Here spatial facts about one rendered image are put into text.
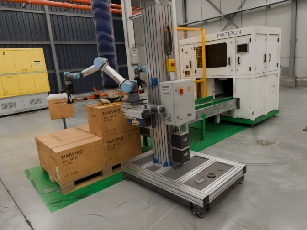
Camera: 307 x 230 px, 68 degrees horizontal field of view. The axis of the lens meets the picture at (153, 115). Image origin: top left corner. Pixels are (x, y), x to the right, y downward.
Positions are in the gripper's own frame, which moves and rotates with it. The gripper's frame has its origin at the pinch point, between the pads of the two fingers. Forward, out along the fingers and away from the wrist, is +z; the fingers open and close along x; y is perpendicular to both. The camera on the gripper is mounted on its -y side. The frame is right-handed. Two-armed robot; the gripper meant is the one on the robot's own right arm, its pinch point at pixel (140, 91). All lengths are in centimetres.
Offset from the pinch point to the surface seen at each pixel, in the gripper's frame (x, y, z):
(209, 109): 6, -149, 53
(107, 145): -7, 56, 65
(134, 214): 85, 82, 108
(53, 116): -167, 74, 41
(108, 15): -15, 28, -100
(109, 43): -15, 31, -66
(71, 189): -6, 111, 104
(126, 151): -7, 28, 82
